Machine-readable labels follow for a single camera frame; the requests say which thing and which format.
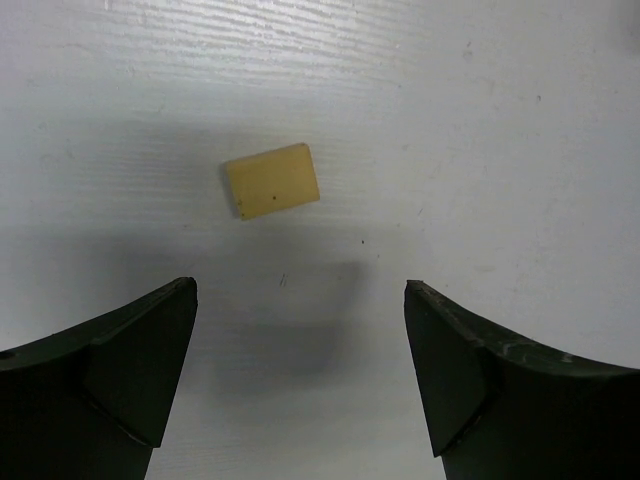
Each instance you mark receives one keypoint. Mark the tan eraser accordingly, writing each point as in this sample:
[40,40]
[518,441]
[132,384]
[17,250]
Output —
[273,181]

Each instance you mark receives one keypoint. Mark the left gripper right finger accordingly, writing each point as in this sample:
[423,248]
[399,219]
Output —
[499,405]

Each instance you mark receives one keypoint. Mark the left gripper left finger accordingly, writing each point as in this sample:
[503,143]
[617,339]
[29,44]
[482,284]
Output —
[93,401]

